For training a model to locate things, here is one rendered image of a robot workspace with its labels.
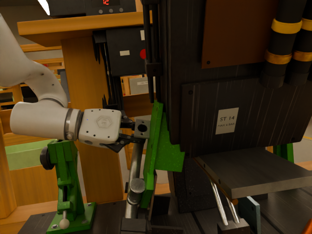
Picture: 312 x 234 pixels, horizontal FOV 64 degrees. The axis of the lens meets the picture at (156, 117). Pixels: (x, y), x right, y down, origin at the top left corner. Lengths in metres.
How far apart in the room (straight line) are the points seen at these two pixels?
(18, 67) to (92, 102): 0.40
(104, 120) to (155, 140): 0.16
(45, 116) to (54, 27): 0.31
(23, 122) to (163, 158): 0.35
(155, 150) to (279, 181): 0.26
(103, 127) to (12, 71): 0.23
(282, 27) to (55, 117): 0.52
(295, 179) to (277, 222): 0.33
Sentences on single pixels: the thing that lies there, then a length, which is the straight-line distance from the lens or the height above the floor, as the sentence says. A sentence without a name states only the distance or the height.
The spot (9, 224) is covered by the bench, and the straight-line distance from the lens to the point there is 1.10.
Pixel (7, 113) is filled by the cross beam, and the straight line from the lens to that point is 1.13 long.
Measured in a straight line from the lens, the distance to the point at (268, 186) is 0.48.
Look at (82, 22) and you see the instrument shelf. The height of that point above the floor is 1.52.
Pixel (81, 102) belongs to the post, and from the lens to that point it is 0.95.
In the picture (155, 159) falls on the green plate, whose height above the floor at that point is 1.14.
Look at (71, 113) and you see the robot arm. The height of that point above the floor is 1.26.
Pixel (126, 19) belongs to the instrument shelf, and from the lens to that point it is 0.84.
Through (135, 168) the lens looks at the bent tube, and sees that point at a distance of 0.74.
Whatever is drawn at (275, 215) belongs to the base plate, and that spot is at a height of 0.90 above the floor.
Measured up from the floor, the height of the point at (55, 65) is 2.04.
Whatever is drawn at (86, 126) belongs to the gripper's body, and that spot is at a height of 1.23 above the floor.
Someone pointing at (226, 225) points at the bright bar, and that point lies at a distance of 0.59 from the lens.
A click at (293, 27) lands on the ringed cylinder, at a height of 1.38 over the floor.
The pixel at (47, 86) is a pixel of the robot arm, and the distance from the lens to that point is 0.73.
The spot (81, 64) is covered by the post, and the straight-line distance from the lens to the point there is 0.95.
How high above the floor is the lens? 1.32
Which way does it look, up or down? 8 degrees down
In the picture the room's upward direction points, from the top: 7 degrees counter-clockwise
